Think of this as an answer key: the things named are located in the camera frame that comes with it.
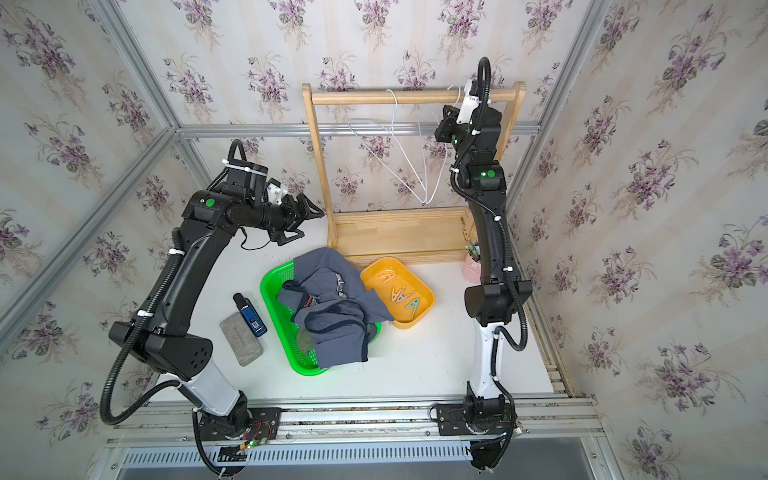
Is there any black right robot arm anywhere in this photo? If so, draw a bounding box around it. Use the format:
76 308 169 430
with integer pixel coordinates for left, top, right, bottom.
435 57 532 425

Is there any teal plastic clothespin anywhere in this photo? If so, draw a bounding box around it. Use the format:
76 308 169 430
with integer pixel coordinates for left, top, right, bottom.
404 297 421 320

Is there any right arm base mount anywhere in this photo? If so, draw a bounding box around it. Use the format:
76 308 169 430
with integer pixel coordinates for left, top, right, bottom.
428 381 521 472

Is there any white wire hanger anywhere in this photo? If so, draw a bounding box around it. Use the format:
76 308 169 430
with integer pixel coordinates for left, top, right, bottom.
419 83 469 205
347 88 436 206

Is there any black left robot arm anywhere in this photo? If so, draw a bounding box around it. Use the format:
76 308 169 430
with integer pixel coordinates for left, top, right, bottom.
99 139 324 436

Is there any yellow plastic tray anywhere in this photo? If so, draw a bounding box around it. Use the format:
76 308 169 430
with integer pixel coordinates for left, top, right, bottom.
361 257 435 330

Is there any green perforated plastic basket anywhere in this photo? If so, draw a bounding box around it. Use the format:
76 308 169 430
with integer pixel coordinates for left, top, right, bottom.
259 259 382 377

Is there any pink pen cup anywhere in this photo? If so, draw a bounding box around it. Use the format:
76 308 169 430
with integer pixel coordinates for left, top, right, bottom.
461 240 482 285

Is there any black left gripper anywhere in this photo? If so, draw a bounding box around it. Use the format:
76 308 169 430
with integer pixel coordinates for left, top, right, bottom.
245 190 323 243

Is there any white plastic clothespin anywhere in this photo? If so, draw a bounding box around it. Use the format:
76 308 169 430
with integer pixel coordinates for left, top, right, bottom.
399 290 416 301

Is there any wooden clothes rack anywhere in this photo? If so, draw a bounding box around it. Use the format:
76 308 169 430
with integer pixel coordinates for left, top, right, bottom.
300 81 527 265

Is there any green graphic tank top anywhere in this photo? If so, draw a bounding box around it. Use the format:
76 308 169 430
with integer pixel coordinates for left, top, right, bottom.
296 324 379 355

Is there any navy blue tank top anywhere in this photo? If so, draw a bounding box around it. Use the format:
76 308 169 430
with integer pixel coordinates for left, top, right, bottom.
277 247 394 369

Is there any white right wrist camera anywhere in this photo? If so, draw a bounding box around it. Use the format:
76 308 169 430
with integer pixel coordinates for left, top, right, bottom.
456 79 482 125

